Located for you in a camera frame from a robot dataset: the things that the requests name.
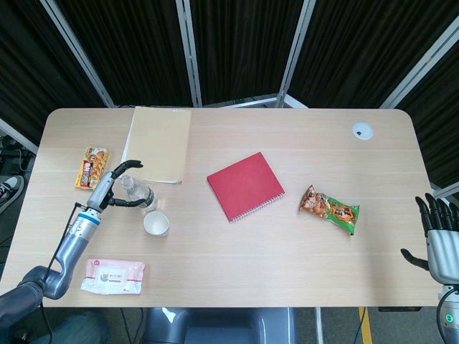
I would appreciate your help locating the yellow floor tape strip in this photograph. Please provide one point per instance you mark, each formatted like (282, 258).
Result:
(365, 326)

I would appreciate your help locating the black under-desk bracket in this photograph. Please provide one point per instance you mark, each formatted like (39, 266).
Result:
(399, 308)

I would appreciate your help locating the brown kraft paper folder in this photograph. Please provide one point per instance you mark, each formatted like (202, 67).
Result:
(157, 139)

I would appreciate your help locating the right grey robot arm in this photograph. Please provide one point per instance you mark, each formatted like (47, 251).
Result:
(448, 313)

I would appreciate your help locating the grey aluminium screen frame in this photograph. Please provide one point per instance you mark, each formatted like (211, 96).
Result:
(77, 50)
(294, 53)
(423, 61)
(444, 190)
(18, 136)
(189, 53)

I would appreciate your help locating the blue jeans leg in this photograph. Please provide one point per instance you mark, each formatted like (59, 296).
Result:
(79, 329)

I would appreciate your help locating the yellow snack box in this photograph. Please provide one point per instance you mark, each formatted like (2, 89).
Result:
(91, 168)

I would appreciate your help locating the grey metal table leg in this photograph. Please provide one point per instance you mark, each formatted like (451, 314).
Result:
(319, 324)

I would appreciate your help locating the black curtain panel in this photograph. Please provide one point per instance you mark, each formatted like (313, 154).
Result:
(358, 46)
(28, 64)
(437, 118)
(240, 46)
(129, 50)

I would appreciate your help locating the transparent plastic water bottle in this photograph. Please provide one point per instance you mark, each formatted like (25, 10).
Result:
(138, 191)

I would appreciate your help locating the right black grey robot hand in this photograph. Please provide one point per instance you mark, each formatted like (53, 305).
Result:
(444, 252)

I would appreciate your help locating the grey black sneaker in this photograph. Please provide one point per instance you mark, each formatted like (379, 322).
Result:
(12, 186)

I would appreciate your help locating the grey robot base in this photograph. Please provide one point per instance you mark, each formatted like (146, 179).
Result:
(218, 324)

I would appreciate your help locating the white paper cup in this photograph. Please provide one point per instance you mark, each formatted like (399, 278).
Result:
(156, 224)

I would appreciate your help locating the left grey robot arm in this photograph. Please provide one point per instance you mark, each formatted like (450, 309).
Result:
(75, 243)

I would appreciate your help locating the orange green snack bag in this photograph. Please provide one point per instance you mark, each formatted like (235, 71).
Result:
(328, 209)

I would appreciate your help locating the red spiral notebook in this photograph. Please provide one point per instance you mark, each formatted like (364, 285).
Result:
(245, 186)

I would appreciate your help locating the pink white wet wipes pack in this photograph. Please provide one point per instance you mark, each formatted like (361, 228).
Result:
(113, 276)

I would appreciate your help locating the left black grey robot hand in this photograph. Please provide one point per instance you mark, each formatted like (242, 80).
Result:
(102, 190)

